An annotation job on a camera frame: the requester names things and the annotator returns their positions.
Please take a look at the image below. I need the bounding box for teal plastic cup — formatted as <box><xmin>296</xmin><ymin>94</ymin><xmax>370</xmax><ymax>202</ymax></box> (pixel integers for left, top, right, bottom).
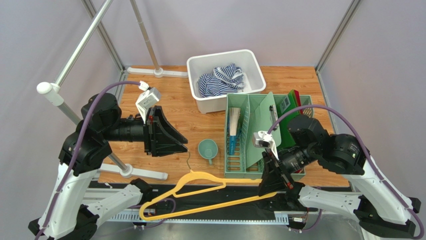
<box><xmin>198</xmin><ymin>139</ymin><xmax>219</xmax><ymax>166</ymax></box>

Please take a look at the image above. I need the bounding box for red cutting board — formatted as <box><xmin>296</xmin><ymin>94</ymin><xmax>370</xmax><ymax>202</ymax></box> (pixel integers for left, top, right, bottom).
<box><xmin>292</xmin><ymin>89</ymin><xmax>302</xmax><ymax>107</ymax></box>

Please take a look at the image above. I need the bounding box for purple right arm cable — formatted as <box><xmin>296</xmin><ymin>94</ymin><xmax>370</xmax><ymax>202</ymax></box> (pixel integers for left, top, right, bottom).
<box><xmin>266</xmin><ymin>104</ymin><xmax>425</xmax><ymax>239</ymax></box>

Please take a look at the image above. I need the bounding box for light green cutting board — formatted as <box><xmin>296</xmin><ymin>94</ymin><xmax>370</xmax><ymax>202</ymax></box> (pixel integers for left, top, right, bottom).
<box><xmin>245</xmin><ymin>92</ymin><xmax>276</xmax><ymax>168</ymax></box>

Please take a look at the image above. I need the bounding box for blue white small box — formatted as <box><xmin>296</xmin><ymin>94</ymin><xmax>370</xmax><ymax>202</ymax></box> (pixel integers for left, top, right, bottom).
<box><xmin>228</xmin><ymin>107</ymin><xmax>241</xmax><ymax>155</ymax></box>

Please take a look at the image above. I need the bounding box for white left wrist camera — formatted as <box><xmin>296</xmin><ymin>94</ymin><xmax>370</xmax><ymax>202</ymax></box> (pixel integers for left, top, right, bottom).
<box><xmin>135</xmin><ymin>81</ymin><xmax>162</xmax><ymax>123</ymax></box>

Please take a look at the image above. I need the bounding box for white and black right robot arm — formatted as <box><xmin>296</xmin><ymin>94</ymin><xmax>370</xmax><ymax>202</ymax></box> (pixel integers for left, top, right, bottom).
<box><xmin>253</xmin><ymin>115</ymin><xmax>421</xmax><ymax>239</ymax></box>

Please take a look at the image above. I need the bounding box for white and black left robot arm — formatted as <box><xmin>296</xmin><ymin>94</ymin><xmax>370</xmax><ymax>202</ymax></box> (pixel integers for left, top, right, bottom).
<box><xmin>28</xmin><ymin>92</ymin><xmax>188</xmax><ymax>240</ymax></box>

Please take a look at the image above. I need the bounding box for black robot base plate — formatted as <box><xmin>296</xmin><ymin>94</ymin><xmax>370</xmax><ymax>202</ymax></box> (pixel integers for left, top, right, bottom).
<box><xmin>111</xmin><ymin>185</ymin><xmax>319</xmax><ymax>223</ymax></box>

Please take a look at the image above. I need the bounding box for silver clothes rack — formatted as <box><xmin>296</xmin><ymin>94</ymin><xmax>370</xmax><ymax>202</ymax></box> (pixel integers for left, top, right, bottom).
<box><xmin>35</xmin><ymin>0</ymin><xmax>188</xmax><ymax>181</ymax></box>

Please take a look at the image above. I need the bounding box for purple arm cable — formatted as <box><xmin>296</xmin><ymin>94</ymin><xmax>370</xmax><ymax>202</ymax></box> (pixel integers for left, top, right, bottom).
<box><xmin>33</xmin><ymin>80</ymin><xmax>142</xmax><ymax>240</ymax></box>
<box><xmin>266</xmin><ymin>104</ymin><xmax>425</xmax><ymax>239</ymax></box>

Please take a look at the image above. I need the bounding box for yellow velvet hanger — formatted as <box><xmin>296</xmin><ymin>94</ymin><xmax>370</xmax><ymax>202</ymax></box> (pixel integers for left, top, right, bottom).
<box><xmin>139</xmin><ymin>169</ymin><xmax>277</xmax><ymax>222</ymax></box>

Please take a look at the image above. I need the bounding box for green plastic dish rack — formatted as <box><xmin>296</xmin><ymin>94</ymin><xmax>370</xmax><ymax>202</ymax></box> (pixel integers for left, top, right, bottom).
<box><xmin>224</xmin><ymin>93</ymin><xmax>312</xmax><ymax>179</ymax></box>

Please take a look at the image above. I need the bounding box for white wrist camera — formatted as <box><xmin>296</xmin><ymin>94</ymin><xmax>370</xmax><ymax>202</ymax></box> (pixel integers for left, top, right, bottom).
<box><xmin>135</xmin><ymin>81</ymin><xmax>162</xmax><ymax>123</ymax></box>
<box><xmin>252</xmin><ymin>131</ymin><xmax>279</xmax><ymax>160</ymax></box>

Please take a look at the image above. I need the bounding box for white plastic tub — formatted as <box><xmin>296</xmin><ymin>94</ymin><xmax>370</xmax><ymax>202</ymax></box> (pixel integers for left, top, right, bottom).
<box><xmin>186</xmin><ymin>49</ymin><xmax>267</xmax><ymax>114</ymax></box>

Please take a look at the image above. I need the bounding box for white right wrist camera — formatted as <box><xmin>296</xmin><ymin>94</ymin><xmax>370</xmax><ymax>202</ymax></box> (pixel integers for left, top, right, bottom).
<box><xmin>252</xmin><ymin>131</ymin><xmax>279</xmax><ymax>160</ymax></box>

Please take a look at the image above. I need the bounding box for blue white striped tank top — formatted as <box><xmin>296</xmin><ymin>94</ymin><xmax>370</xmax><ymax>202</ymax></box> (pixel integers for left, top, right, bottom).
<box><xmin>197</xmin><ymin>63</ymin><xmax>246</xmax><ymax>98</ymax></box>

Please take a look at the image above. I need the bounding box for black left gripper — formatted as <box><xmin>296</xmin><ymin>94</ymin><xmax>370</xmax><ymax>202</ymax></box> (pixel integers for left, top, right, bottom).
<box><xmin>102</xmin><ymin>105</ymin><xmax>188</xmax><ymax>157</ymax></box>

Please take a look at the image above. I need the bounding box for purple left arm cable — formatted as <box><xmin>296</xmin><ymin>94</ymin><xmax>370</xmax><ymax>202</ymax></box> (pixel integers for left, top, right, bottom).
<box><xmin>33</xmin><ymin>80</ymin><xmax>142</xmax><ymax>240</ymax></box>

